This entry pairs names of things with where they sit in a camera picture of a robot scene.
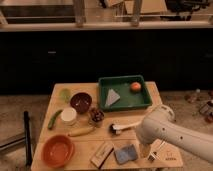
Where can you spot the tan wooden gripper block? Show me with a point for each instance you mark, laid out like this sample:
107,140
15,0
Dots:
144,150

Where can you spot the blue sponge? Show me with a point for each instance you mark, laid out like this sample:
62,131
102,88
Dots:
125,154

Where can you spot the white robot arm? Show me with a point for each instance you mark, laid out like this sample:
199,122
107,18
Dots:
158,124

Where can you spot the metal fork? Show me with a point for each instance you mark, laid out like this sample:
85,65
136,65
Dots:
153,154

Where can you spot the wooden block eraser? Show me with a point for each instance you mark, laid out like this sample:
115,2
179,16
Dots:
102,153

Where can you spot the grey folded cloth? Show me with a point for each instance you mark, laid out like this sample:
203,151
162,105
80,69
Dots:
112,97

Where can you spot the orange fruit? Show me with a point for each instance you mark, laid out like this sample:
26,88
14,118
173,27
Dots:
135,87

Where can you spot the yellow banana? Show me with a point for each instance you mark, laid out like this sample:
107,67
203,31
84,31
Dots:
80,131

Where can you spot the green plastic tray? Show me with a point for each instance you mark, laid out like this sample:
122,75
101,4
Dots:
129,100

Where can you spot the dark red bowl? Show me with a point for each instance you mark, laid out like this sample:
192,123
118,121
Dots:
81,102

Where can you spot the white lidded jar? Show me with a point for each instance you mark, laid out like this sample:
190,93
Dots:
69,116

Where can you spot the orange plastic bowl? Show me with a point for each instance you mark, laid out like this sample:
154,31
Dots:
57,151

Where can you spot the light green lime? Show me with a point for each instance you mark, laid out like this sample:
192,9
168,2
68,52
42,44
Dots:
65,95

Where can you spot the green cucumber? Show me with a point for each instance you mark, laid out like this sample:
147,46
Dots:
53,119

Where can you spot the black stand leg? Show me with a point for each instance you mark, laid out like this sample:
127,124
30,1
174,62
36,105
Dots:
27,139

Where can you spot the white handled dish brush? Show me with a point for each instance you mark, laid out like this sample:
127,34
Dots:
118,128

